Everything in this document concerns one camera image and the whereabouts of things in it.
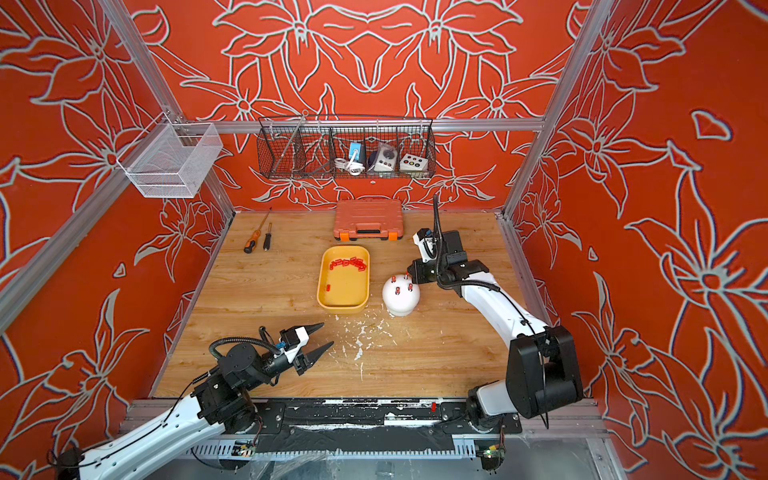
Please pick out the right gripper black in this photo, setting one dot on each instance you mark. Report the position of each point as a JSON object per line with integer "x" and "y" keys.
{"x": 417, "y": 275}

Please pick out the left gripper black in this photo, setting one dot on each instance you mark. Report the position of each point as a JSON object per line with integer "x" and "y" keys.
{"x": 307, "y": 362}

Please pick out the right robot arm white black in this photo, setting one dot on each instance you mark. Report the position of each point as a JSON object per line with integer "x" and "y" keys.
{"x": 542, "y": 372}

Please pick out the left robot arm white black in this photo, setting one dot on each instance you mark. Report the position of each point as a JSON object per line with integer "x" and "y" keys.
{"x": 214, "y": 403}

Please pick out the white dome screw fixture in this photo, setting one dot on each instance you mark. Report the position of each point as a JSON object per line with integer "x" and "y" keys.
{"x": 404, "y": 304}

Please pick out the red sleeves pile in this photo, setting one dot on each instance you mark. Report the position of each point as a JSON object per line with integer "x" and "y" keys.
{"x": 353, "y": 262}

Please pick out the yellow plastic tray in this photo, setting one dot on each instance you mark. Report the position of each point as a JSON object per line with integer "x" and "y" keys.
{"x": 350, "y": 289}

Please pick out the orange tool case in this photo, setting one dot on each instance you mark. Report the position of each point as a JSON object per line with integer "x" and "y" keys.
{"x": 368, "y": 218}

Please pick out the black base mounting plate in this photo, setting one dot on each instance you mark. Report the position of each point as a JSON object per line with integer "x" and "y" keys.
{"x": 366, "y": 425}

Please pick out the white button box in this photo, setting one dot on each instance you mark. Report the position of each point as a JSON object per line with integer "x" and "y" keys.
{"x": 412, "y": 164}

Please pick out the white round dial device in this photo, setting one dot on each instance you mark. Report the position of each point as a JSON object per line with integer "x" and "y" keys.
{"x": 385, "y": 159}

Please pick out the blue white small box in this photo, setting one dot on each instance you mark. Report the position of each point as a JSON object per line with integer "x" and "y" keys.
{"x": 355, "y": 153}

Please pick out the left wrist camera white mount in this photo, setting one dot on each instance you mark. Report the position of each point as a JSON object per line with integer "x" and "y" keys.
{"x": 292, "y": 340}

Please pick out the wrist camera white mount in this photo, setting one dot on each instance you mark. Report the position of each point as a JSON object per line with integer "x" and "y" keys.
{"x": 292, "y": 340}
{"x": 425, "y": 241}

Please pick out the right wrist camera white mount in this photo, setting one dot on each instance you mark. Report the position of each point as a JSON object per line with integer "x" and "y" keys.
{"x": 425, "y": 241}

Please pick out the black handled screwdriver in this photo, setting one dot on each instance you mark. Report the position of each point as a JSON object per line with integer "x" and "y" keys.
{"x": 268, "y": 238}

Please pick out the orange handled screwdriver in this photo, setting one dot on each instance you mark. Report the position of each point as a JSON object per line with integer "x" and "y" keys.
{"x": 252, "y": 241}

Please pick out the black wire wall basket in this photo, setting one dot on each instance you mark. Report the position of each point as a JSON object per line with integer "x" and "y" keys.
{"x": 316, "y": 146}

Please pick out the clear acrylic wall box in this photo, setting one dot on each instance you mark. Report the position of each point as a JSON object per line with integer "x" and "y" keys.
{"x": 172, "y": 161}

